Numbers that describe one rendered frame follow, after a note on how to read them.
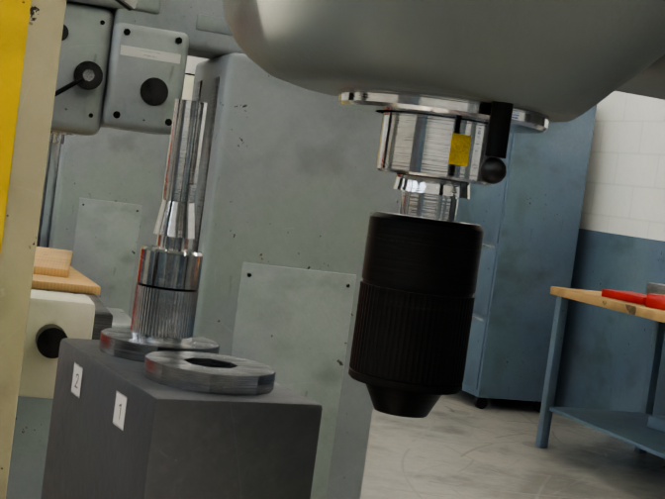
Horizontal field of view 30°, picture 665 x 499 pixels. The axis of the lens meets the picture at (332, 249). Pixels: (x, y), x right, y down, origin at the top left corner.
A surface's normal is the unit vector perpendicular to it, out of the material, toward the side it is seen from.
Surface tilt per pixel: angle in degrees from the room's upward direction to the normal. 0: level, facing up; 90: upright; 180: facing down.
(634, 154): 90
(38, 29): 90
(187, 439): 90
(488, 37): 125
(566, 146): 90
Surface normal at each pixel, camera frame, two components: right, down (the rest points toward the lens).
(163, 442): 0.47, 0.11
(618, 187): -0.92, -0.11
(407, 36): -0.03, 0.67
